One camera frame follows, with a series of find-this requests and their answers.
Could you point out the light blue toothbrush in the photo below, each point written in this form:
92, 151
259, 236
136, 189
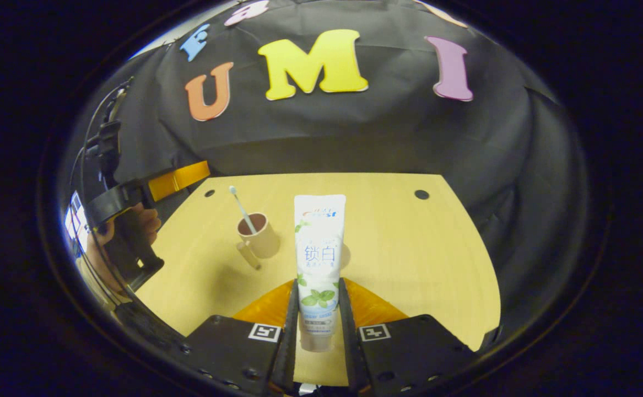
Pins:
241, 209

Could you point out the black backdrop cloth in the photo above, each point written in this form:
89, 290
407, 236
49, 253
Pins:
409, 143

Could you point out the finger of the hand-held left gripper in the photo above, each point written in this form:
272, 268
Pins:
180, 177

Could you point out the white printed panel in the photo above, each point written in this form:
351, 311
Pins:
74, 220

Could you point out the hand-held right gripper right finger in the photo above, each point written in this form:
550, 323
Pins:
350, 358

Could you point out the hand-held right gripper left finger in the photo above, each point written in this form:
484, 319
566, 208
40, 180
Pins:
288, 358

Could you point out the beige cup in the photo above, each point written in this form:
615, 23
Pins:
260, 237

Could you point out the white toothpaste tube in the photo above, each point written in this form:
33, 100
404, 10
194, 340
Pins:
319, 248

